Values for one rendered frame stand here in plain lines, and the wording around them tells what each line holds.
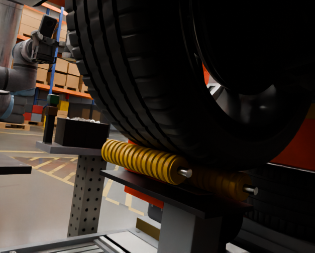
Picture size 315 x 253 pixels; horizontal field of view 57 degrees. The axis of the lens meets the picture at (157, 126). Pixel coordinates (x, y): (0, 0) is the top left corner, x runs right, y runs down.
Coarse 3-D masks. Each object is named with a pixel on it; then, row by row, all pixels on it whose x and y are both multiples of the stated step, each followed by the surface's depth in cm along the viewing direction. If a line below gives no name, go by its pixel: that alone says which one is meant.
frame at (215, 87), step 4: (68, 32) 64; (68, 36) 64; (68, 40) 64; (68, 44) 64; (68, 48) 65; (72, 48) 64; (72, 56) 66; (76, 60) 66; (212, 80) 97; (208, 84) 97; (212, 84) 96; (216, 84) 95; (208, 88) 95; (212, 88) 95; (216, 88) 92; (220, 88) 93; (212, 92) 91; (216, 92) 91; (220, 92) 94; (216, 96) 92
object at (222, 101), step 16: (176, 0) 43; (192, 48) 46; (192, 64) 46; (208, 96) 50; (224, 96) 87; (240, 96) 83; (256, 96) 79; (272, 96) 76; (288, 96) 73; (224, 112) 53; (240, 112) 76; (256, 112) 73; (272, 112) 70; (288, 112) 70; (240, 128) 57; (256, 128) 61; (272, 128) 65
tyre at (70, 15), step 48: (96, 0) 45; (144, 0) 39; (96, 48) 49; (144, 48) 40; (96, 96) 57; (144, 96) 46; (192, 96) 47; (144, 144) 63; (192, 144) 49; (240, 144) 57
